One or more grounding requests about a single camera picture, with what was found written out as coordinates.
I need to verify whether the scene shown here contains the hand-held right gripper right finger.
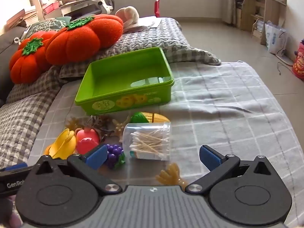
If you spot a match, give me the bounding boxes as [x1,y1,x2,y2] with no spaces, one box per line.
[185,144,278,194]

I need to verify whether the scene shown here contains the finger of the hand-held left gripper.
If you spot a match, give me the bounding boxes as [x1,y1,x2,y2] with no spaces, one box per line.
[0,162,28,171]

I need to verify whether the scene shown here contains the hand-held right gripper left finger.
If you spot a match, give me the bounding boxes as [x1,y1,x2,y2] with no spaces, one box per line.
[26,144,123,196]

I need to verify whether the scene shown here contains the purple toy grapes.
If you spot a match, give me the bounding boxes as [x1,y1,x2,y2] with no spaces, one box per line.
[103,144,126,170]

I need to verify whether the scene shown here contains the pink round toy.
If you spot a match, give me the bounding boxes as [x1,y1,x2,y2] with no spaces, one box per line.
[75,127,101,155]

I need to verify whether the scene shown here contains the yellow toy cup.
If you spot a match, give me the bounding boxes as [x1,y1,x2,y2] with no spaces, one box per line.
[44,128,78,159]

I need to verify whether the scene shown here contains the clear cotton swab container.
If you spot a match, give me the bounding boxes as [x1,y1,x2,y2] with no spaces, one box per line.
[122,122,171,161]

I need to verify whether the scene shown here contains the yellow toy corn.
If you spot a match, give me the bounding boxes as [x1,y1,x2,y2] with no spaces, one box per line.
[130,112,170,124]

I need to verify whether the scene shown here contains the green plastic box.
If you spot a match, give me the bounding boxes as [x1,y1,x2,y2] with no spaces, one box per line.
[75,47,175,116]

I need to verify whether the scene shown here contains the person's left hand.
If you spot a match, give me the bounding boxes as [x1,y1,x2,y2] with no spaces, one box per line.
[0,195,23,228]

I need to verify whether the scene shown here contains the dark striped toy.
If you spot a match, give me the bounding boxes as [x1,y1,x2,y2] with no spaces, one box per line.
[87,115,112,138]

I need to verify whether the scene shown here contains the amber hand-shaped toy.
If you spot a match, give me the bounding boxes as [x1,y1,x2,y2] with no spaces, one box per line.
[155,163,190,187]

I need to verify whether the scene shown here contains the light grey grid sheet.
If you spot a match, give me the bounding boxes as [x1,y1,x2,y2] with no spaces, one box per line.
[27,60,298,195]

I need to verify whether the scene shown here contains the small orange pumpkin cushion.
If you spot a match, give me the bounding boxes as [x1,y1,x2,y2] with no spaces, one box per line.
[9,31,60,85]

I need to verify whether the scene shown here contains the large orange pumpkin cushion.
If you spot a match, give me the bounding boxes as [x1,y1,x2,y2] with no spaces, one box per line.
[45,14,124,66]

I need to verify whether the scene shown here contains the dark grey sofa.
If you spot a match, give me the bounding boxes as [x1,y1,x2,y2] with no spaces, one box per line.
[0,26,26,102]

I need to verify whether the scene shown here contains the red printed bag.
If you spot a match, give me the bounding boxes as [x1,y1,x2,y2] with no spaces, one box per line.
[292,39,304,80]

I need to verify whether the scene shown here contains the grey checked blanket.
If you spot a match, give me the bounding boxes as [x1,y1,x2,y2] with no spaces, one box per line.
[0,17,222,169]

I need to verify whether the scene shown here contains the white plastic bag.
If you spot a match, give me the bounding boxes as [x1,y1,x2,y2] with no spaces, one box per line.
[265,20,289,55]

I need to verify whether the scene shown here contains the teal patterned pillow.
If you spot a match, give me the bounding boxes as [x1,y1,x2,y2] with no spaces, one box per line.
[20,16,72,41]

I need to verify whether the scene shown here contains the white papers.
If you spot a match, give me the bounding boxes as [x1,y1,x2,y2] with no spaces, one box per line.
[123,17,162,30]

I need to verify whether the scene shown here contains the white plush toy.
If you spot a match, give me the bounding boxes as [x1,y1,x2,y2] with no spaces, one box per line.
[115,6,140,30]

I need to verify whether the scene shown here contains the stack of books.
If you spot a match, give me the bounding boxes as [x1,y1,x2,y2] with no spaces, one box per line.
[6,9,40,29]

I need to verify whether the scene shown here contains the wooden bookshelf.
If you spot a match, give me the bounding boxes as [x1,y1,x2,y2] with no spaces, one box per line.
[222,0,288,45]

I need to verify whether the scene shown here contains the thin floor cable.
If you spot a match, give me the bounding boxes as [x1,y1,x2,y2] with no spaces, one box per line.
[277,55,295,74]

